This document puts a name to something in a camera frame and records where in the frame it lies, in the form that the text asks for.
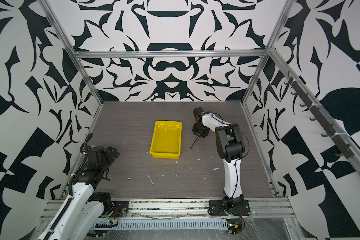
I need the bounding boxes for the aluminium frame rail front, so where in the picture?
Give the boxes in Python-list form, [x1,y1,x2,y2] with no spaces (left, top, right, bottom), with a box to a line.
[38,196,296,221]

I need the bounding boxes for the small electronics board with wires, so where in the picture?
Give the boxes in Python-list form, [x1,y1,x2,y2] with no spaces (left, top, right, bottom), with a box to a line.
[227,218,246,235]

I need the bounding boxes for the yellow plastic bin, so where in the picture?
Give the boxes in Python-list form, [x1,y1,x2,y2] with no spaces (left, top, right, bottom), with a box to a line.
[150,121,183,160]

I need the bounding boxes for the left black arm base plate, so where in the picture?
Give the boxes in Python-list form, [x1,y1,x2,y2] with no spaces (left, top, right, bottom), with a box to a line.
[105,201,130,218]

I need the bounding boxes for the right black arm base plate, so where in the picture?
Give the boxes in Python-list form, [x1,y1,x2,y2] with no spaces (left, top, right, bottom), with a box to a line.
[208,196,251,216]

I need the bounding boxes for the white slotted cable duct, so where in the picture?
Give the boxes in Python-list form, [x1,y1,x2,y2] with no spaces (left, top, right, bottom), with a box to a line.
[93,219,228,231]

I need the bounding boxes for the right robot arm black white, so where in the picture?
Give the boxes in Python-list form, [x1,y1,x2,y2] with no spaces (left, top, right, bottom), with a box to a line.
[192,107,246,212]

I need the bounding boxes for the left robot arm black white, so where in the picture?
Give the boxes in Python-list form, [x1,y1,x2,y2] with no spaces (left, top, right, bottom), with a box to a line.
[38,147,120,240]

